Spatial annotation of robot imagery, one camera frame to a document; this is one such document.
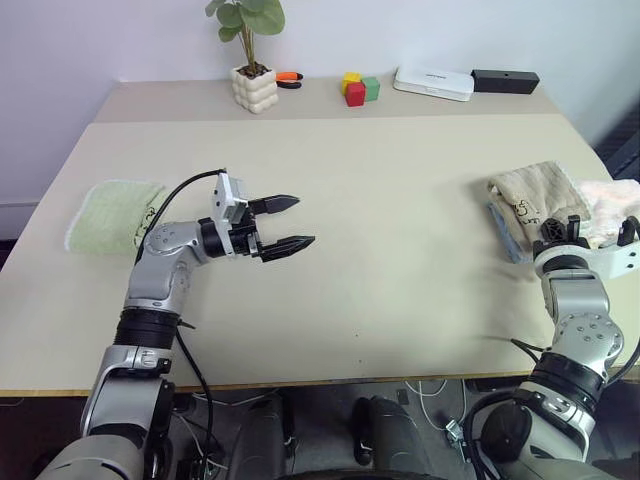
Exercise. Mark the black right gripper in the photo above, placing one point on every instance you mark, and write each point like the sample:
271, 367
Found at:
574, 230

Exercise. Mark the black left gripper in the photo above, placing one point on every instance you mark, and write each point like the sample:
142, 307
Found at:
247, 235

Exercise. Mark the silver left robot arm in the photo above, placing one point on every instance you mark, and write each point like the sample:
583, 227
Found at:
155, 280

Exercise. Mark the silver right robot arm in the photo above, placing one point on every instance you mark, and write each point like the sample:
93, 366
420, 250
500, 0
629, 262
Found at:
580, 300

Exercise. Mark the pink towel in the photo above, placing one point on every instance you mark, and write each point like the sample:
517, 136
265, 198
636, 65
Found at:
610, 200

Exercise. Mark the blue towel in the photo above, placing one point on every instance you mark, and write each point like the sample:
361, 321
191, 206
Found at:
510, 245

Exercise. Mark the green towel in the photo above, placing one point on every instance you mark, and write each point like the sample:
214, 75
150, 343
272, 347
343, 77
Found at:
105, 220

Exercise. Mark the dark ribbed panel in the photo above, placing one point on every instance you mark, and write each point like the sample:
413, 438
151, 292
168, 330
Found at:
622, 145

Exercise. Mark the cream bubble plant pot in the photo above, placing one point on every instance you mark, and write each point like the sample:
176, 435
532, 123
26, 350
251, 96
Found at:
255, 95

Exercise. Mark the red cube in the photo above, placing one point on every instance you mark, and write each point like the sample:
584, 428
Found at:
356, 95

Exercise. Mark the yellow cube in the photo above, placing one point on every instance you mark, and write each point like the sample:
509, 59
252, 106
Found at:
351, 78

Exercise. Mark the green cube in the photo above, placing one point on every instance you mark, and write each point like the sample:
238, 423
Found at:
372, 90

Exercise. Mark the dark oblong box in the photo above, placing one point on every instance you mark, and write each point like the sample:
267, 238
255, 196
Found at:
505, 81

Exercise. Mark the dark rounded shape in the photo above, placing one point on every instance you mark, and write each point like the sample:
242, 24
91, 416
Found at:
390, 430
260, 430

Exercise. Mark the white flat box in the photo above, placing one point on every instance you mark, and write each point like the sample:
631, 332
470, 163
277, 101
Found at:
430, 82

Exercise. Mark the green leafy plant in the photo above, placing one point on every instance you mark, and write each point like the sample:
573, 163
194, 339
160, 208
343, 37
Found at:
250, 12

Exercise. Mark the small metal clip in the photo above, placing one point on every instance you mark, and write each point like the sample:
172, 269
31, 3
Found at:
454, 431

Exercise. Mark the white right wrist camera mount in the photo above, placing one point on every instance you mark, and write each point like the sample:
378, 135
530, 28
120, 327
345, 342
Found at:
610, 262

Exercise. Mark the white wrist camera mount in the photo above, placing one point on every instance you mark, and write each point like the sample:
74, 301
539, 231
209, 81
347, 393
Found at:
222, 200
610, 262

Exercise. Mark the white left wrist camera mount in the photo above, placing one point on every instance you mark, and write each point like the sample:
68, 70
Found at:
222, 200

